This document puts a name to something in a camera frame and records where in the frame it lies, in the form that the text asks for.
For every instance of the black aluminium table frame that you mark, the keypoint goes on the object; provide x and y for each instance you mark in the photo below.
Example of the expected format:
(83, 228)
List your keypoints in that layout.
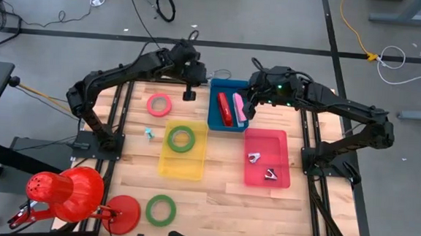
(322, 212)

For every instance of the yellow translucent plastic bin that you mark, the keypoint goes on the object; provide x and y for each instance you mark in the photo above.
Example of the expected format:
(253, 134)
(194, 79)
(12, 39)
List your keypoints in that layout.
(183, 165)

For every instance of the silver binder clip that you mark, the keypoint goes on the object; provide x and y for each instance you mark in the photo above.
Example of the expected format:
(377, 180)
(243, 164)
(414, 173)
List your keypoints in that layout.
(271, 175)

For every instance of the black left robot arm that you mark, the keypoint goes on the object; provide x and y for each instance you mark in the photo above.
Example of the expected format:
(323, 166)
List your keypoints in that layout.
(125, 69)

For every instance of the red desk lamp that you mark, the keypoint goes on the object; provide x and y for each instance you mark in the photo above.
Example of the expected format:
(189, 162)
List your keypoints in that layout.
(74, 194)

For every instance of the green tape roll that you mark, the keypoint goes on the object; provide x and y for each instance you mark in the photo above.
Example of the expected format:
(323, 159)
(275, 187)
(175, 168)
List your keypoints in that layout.
(170, 139)
(148, 210)

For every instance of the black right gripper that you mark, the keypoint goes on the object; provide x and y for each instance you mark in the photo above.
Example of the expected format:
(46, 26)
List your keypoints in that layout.
(261, 88)

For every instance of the silver staple remover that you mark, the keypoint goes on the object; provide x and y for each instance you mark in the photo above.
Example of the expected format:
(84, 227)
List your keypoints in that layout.
(253, 157)

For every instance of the black round knob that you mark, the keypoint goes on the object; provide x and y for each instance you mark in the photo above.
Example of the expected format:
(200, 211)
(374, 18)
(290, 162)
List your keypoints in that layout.
(14, 81)

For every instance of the black desk frame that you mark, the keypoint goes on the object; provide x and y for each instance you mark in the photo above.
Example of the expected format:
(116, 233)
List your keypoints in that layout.
(10, 155)

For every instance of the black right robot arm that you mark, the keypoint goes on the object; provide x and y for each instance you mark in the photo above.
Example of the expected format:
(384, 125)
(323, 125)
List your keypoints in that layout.
(343, 104)

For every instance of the grey desk leg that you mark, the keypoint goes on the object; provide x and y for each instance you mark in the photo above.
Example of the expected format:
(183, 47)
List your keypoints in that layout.
(403, 19)

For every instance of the pink translucent plastic bin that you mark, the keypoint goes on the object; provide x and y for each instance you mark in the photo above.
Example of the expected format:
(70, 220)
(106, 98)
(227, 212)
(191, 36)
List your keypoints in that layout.
(264, 143)

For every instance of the pink stapler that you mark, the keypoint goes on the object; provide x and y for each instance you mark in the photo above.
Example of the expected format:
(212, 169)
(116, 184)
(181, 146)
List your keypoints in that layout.
(239, 109)

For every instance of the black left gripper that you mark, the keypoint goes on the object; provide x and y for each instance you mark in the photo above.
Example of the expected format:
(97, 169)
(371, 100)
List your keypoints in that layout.
(195, 75)

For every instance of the blue plastic bin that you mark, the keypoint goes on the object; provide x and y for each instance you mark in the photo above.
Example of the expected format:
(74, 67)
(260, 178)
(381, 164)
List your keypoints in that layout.
(212, 118)

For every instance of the red stapler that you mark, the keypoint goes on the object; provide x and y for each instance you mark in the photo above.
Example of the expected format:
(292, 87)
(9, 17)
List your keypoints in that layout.
(225, 109)

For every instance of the red tape roll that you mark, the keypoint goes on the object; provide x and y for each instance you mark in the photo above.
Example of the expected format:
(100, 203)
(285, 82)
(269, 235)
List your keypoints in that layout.
(158, 114)

